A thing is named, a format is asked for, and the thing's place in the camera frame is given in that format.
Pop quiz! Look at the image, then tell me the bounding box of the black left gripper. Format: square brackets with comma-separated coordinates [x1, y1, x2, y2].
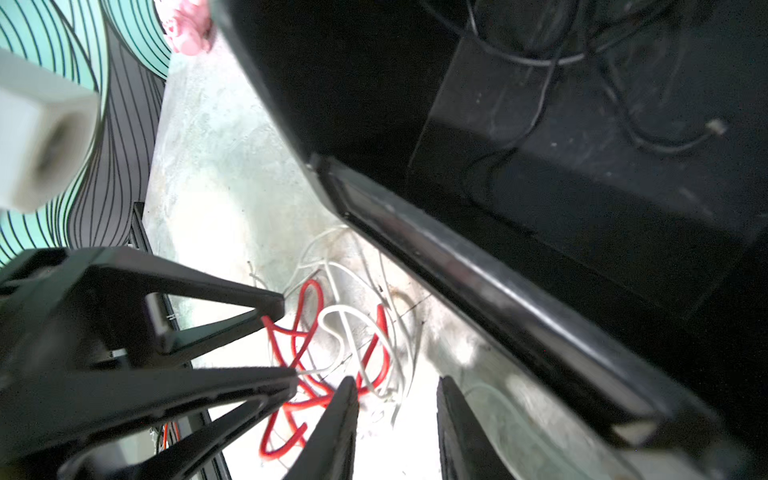
[1, 247, 298, 479]

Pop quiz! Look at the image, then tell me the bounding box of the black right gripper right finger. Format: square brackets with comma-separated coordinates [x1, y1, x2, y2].
[436, 376, 514, 480]

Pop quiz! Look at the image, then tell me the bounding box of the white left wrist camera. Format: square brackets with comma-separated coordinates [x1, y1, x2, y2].
[1, 49, 100, 213]

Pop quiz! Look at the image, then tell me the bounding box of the pink pig toy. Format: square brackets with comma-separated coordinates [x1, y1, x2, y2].
[155, 0, 212, 56]

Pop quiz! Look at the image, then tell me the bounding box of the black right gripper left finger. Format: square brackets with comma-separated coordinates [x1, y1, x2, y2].
[284, 377, 359, 480]

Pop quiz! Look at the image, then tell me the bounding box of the black cable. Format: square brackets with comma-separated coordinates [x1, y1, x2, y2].
[419, 0, 730, 199]

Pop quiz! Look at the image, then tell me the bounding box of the black plastic bin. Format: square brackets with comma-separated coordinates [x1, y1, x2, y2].
[211, 1, 767, 479]

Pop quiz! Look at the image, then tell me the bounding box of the white cable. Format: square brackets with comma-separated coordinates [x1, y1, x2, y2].
[248, 224, 421, 427]

